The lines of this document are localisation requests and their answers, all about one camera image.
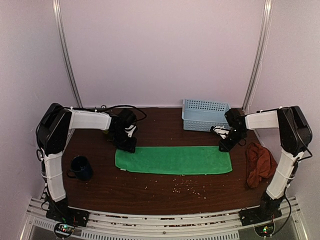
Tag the brown towel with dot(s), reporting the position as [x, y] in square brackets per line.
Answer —
[260, 164]

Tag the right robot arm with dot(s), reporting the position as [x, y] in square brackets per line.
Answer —
[295, 135]

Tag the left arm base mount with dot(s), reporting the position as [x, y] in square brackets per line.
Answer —
[73, 217]

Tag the dark blue mug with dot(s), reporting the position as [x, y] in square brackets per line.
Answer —
[80, 169]

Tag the light blue plastic basket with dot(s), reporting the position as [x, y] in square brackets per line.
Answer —
[201, 115]

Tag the right aluminium frame post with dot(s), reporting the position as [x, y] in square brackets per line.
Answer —
[258, 59]

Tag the aluminium front rail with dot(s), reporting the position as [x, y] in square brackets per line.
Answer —
[221, 225]

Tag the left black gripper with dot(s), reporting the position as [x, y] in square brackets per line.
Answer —
[129, 147]

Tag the left aluminium frame post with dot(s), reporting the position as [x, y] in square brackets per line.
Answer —
[65, 52]

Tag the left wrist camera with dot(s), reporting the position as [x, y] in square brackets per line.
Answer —
[130, 130]

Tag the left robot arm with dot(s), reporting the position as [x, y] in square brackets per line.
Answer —
[52, 135]

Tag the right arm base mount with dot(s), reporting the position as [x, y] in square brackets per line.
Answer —
[252, 216]

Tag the green towel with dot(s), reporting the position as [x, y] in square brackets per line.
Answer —
[175, 160]

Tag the aluminium frame post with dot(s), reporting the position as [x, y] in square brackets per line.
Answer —
[258, 59]
[65, 52]

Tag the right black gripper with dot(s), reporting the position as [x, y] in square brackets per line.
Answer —
[226, 145]

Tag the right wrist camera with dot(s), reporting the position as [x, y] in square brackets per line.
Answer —
[220, 131]

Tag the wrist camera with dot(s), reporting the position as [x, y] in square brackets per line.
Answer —
[130, 130]
[220, 131]

